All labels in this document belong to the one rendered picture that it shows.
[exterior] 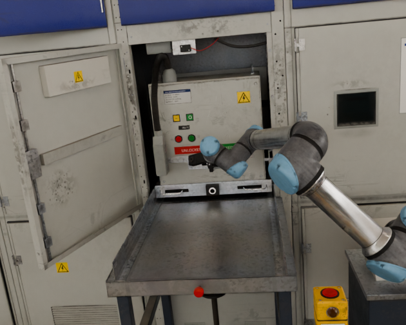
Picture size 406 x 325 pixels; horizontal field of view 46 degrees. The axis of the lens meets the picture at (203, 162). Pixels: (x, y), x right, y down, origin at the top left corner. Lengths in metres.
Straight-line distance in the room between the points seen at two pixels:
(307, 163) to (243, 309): 1.17
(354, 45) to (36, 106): 1.24
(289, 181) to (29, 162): 0.87
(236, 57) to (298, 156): 1.47
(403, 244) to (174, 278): 0.71
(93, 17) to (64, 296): 1.36
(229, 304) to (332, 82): 1.16
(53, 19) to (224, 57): 1.13
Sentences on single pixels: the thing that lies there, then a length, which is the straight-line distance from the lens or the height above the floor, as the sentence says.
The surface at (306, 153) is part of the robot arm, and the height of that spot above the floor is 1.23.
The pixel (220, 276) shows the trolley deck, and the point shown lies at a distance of 1.56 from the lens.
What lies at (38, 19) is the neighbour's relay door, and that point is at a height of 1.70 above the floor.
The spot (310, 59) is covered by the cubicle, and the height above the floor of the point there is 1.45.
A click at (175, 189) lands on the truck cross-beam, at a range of 2.21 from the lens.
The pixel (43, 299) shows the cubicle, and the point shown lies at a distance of 2.60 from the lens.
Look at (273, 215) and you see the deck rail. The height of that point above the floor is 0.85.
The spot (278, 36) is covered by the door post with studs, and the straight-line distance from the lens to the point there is 2.02.
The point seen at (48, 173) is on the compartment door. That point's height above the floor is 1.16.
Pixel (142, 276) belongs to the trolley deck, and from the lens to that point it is 1.62.
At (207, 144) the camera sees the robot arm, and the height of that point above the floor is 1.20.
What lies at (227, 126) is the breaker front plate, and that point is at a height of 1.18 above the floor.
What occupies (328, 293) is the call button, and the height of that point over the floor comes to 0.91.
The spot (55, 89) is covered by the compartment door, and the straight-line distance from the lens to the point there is 1.78.
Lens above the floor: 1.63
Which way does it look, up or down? 16 degrees down
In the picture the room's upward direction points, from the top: 5 degrees counter-clockwise
